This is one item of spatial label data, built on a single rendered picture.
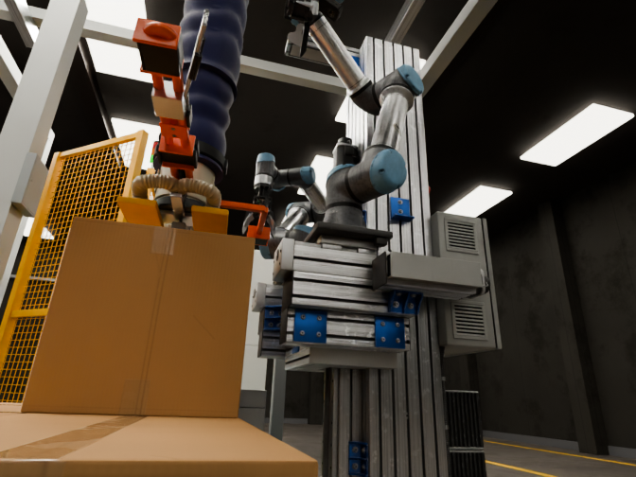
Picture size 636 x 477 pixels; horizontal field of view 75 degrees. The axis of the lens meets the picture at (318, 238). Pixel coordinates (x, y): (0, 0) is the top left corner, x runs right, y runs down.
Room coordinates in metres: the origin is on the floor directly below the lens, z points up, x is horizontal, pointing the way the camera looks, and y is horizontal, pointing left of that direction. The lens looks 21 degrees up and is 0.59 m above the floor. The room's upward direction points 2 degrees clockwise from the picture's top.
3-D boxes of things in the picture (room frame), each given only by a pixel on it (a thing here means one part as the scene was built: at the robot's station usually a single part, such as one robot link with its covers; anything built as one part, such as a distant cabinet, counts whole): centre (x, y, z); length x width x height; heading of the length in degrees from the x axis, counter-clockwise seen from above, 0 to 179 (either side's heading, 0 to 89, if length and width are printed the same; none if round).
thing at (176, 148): (0.93, 0.37, 1.18); 0.10 x 0.08 x 0.06; 102
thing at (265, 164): (1.51, 0.23, 1.48); 0.09 x 0.08 x 0.11; 163
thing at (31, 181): (2.03, 1.58, 1.62); 0.20 x 0.05 x 0.30; 15
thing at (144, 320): (1.17, 0.41, 0.74); 0.60 x 0.40 x 0.40; 13
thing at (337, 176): (1.16, -0.08, 1.20); 0.13 x 0.12 x 0.14; 41
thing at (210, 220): (1.20, 0.34, 1.08); 0.34 x 0.10 x 0.05; 12
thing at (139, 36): (0.59, 0.31, 1.18); 0.08 x 0.07 x 0.05; 12
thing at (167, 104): (0.72, 0.33, 1.17); 0.07 x 0.07 x 0.04; 12
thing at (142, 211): (1.16, 0.52, 1.08); 0.34 x 0.10 x 0.05; 12
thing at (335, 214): (1.16, -0.08, 1.09); 0.15 x 0.15 x 0.10
